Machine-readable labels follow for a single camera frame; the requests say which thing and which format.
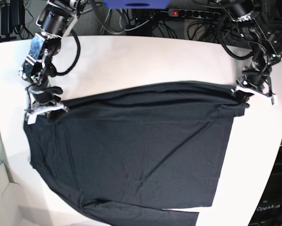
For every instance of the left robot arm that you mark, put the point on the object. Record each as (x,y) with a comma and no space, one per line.
(253,31)

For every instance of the blue plastic bin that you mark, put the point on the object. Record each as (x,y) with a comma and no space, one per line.
(137,4)

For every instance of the black adapters on floor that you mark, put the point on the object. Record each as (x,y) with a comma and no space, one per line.
(12,18)

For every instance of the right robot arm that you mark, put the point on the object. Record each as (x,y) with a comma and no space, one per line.
(55,22)

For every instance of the white power strip red switch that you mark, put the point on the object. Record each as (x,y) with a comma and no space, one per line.
(193,14)

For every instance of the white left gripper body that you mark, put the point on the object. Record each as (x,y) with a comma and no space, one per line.
(244,85)

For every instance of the black OpenArm computer case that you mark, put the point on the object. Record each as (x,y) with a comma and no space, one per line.
(269,209)

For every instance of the dark navy T-shirt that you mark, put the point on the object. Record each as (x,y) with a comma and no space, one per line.
(140,156)

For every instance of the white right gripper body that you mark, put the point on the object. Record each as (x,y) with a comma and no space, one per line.
(35,109)

